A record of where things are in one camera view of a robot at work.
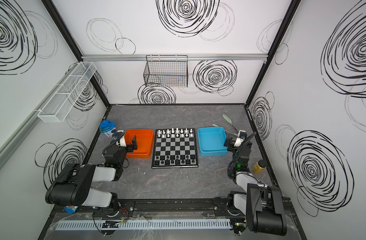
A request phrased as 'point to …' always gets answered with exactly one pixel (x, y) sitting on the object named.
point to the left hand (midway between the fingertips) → (128, 135)
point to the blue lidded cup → (106, 126)
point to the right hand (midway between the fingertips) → (235, 135)
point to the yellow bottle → (258, 167)
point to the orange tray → (145, 140)
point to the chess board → (175, 148)
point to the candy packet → (71, 209)
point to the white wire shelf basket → (64, 97)
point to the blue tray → (211, 140)
